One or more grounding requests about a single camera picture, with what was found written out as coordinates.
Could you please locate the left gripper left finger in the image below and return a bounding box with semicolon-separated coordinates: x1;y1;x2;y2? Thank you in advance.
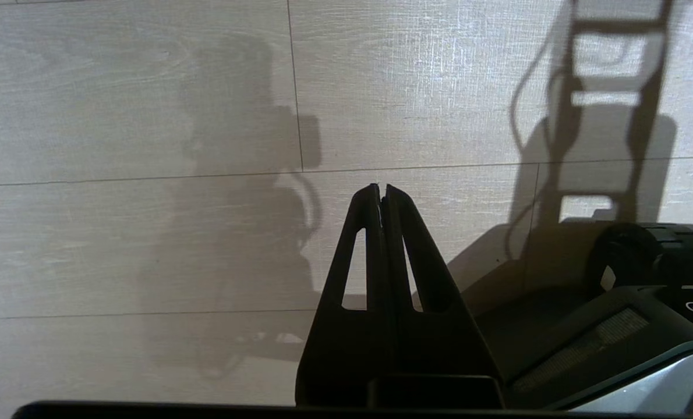
295;183;393;407

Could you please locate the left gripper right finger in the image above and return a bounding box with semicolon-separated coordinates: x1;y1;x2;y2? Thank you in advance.
380;184;505;408

